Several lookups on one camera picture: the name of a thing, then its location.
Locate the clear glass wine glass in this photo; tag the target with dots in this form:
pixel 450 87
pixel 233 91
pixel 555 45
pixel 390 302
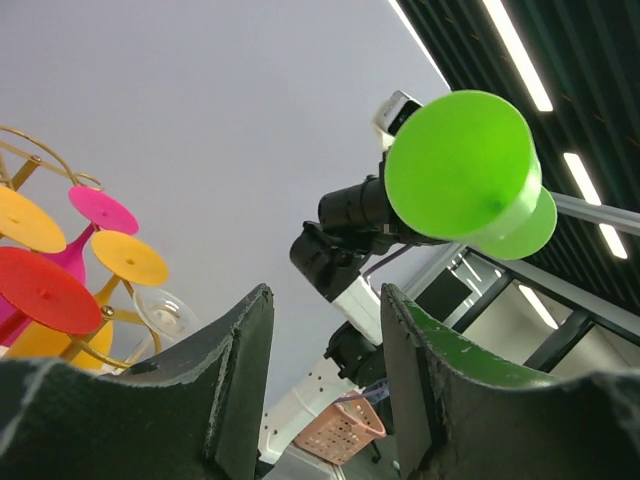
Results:
pixel 159 321

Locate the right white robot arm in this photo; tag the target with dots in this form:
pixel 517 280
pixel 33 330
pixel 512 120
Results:
pixel 355 354

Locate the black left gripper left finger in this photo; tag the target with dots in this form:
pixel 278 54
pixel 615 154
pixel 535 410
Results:
pixel 191 412

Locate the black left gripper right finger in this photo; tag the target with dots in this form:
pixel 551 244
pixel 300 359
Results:
pixel 462 412

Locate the red plastic wine glass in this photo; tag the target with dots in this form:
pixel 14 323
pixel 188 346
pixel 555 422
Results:
pixel 40 290

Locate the yellow plastic wine glass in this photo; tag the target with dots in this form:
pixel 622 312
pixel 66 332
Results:
pixel 131 262

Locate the gold wire glass rack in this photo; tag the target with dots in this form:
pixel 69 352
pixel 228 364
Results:
pixel 103 213

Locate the pink plastic basket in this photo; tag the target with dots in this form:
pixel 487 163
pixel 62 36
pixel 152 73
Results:
pixel 342 430

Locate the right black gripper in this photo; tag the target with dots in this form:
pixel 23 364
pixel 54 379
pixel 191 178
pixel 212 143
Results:
pixel 364 210

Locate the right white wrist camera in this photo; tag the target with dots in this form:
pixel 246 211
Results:
pixel 391 115

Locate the green plastic wine glass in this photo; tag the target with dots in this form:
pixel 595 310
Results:
pixel 464 168

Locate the orange plastic wine glass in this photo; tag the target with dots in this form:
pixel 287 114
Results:
pixel 26 223

